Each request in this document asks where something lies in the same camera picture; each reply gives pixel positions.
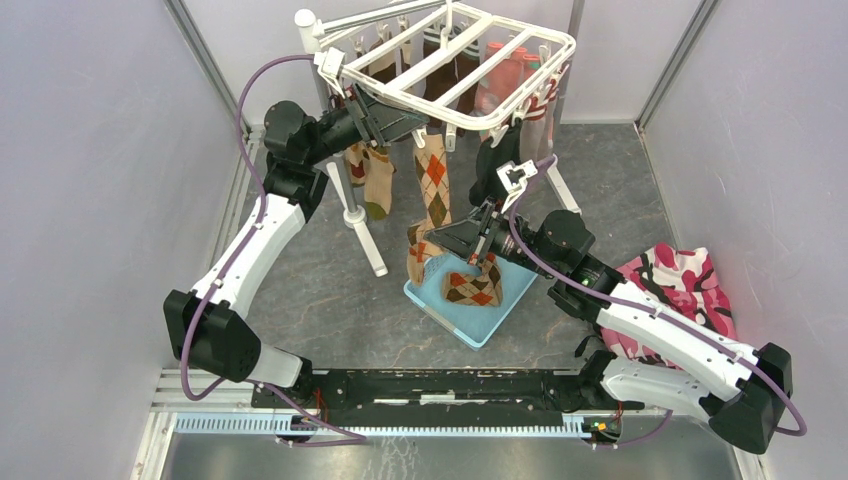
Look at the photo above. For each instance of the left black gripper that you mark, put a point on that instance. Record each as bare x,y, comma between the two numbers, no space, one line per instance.
382,121

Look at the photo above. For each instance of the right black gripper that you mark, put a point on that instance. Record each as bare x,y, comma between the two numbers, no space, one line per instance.
467,238

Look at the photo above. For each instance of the argyle beige sock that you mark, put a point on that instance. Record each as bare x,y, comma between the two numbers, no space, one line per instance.
484,289
431,170

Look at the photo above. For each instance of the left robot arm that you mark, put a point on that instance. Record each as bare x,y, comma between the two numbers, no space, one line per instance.
207,325

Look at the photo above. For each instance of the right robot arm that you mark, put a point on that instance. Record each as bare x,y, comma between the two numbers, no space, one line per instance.
742,393

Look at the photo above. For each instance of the black sock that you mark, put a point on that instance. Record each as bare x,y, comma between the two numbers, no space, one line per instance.
488,159

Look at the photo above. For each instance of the light blue plastic basket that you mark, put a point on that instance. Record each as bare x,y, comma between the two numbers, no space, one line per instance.
472,324

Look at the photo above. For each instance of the white sock drying rack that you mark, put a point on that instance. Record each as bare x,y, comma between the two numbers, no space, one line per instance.
387,71

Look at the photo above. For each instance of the brown sock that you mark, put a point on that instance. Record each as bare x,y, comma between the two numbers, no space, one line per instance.
447,75

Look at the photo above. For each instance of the grey sock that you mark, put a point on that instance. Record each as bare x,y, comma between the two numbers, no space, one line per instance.
536,135

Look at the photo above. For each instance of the salmon pink sock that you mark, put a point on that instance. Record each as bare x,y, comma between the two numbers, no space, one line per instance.
546,93
499,83

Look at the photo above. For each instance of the pink camouflage cloth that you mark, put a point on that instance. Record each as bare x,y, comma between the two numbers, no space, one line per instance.
685,281

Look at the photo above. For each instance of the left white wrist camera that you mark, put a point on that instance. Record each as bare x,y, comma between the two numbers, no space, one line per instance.
329,65

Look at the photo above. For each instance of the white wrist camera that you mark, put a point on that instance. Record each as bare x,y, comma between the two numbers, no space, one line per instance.
515,177
329,65

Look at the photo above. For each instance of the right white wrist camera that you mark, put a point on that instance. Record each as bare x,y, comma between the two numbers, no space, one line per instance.
515,177

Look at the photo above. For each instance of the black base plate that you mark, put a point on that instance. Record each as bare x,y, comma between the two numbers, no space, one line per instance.
455,398

